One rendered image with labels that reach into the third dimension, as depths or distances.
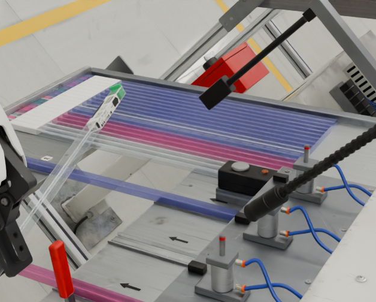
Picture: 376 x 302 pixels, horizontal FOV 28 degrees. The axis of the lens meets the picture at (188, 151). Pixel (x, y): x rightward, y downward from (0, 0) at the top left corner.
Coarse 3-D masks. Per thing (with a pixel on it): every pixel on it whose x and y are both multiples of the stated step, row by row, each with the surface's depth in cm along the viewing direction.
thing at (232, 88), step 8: (224, 80) 91; (208, 88) 92; (216, 88) 91; (224, 88) 91; (232, 88) 91; (200, 96) 93; (208, 96) 93; (216, 96) 92; (224, 96) 91; (208, 104) 93; (216, 104) 93
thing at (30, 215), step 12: (120, 96) 85; (96, 120) 79; (84, 132) 78; (96, 132) 78; (72, 144) 76; (84, 144) 76; (72, 156) 74; (60, 168) 72; (72, 168) 73; (48, 180) 71; (60, 180) 71; (48, 192) 69; (36, 204) 67; (48, 204) 68; (24, 216) 66; (36, 216) 66; (24, 228) 65; (0, 264) 61
